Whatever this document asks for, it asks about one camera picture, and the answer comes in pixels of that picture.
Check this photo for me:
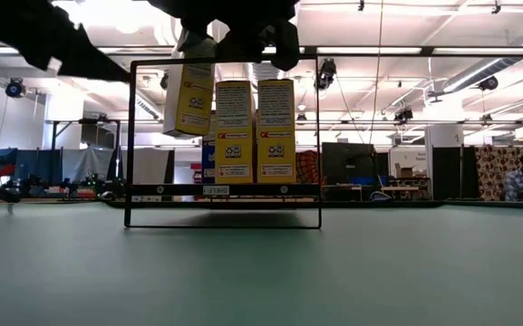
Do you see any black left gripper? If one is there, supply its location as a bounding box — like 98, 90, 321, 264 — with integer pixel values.
146, 0, 302, 72

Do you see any yellow Corn Pops cereal box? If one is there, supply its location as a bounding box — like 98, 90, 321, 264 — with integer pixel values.
161, 31, 218, 139
214, 80, 256, 185
256, 79, 297, 185

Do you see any blue Frosted Flakes cereal box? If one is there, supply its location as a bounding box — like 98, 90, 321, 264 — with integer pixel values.
200, 110, 217, 185

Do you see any orange patterned poster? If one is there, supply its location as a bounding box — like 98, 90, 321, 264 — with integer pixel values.
295, 150, 319, 185

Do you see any white partition panel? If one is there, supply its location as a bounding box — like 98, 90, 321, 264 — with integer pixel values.
131, 147, 176, 185

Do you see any black monitor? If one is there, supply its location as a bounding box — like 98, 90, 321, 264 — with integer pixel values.
321, 141, 376, 185

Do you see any black equipment rack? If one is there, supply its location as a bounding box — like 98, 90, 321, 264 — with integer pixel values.
45, 117, 122, 182

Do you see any brown cardboard box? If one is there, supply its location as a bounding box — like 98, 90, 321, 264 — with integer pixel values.
395, 162, 419, 179

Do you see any black partition panel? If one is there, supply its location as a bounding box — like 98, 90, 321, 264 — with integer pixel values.
431, 145, 476, 201

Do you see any blue desk partition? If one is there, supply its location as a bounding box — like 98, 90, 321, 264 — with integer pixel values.
0, 147, 65, 185

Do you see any brown patterned curtain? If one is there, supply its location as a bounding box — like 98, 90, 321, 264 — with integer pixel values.
474, 144, 523, 203

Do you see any black hanging camera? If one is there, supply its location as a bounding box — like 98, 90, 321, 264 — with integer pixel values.
315, 58, 337, 91

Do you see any wooden shelf black metal frame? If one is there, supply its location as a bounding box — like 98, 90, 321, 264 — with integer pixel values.
123, 56, 324, 230

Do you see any grey round ceiling duct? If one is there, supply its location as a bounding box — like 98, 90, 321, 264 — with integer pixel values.
441, 17, 523, 94

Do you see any black aluminium rig frame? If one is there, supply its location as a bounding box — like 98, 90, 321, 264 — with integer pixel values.
0, 197, 523, 209

